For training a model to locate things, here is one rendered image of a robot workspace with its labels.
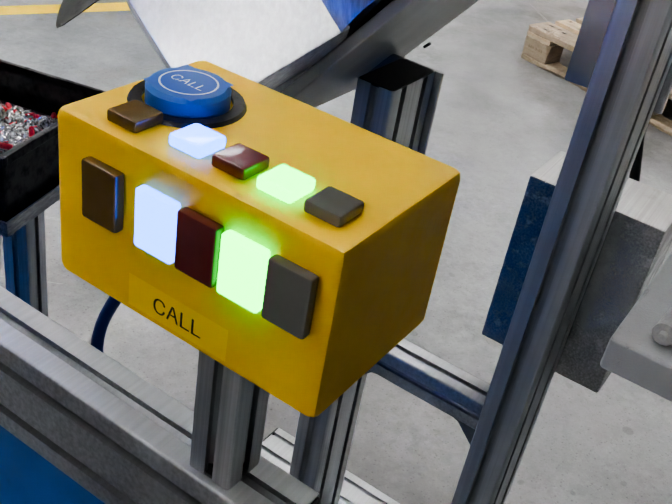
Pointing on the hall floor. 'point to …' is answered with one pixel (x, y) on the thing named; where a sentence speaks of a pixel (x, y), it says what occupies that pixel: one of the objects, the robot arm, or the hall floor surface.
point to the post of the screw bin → (27, 264)
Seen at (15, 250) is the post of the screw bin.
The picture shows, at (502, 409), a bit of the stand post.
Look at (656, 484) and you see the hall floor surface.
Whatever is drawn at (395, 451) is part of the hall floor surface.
